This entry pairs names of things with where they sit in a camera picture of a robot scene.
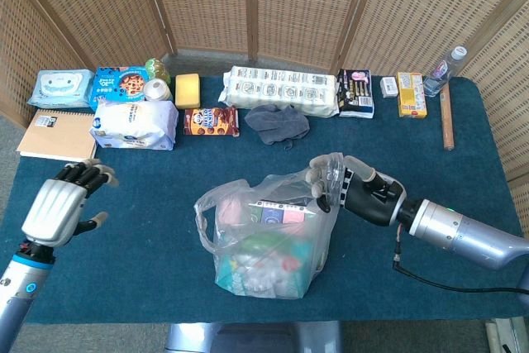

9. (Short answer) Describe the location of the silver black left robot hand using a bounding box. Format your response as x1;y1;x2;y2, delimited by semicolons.
21;158;120;249

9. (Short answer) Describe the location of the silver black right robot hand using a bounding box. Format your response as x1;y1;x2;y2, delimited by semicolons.
305;153;408;228

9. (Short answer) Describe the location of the clear plastic shopping bag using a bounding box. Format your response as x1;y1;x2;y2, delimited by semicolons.
193;152;345;301

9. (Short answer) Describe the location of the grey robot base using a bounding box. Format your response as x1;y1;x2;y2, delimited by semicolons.
164;321;344;353

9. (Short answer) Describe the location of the multicolour box in bag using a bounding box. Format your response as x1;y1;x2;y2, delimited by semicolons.
247;198;317;227

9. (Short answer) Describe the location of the teal snack package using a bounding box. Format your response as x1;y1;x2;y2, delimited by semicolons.
217;255;311;299

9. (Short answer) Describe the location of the brown spiral notebook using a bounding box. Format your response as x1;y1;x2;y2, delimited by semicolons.
16;108;98;165

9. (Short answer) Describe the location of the blue carpet table cover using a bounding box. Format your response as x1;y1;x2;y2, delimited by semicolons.
0;75;525;325

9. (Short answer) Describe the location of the dark battery package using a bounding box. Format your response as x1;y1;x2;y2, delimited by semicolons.
336;68;375;119

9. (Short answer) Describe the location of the wooden stick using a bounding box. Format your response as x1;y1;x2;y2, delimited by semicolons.
439;82;455;151

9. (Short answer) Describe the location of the yellow box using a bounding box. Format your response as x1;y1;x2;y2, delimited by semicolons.
397;71;428;120

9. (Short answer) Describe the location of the small white box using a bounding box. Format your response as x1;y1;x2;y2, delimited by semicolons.
379;76;398;99

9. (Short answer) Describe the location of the white lavender tissue pack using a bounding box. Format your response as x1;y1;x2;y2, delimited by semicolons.
88;99;179;151

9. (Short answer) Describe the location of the grey cloth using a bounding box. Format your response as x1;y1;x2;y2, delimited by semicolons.
244;104;311;151

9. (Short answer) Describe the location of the light blue wet wipes pack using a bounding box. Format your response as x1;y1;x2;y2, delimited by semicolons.
26;69;95;108

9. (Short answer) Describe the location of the long white paper roll pack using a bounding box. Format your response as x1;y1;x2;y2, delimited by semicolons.
217;65;340;119

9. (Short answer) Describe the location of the clear water bottle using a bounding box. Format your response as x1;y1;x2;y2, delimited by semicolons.
422;45;469;98

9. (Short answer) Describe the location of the blue cookie package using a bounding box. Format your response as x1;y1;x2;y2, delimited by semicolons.
88;65;148;111

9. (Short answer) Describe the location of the brown chocolate cookie box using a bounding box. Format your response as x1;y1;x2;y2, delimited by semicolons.
183;107;241;138

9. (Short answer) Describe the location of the yellow sponge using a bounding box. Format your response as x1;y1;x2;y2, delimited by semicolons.
174;73;203;110

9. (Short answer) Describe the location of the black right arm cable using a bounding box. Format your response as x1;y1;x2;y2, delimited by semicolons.
392;224;529;293

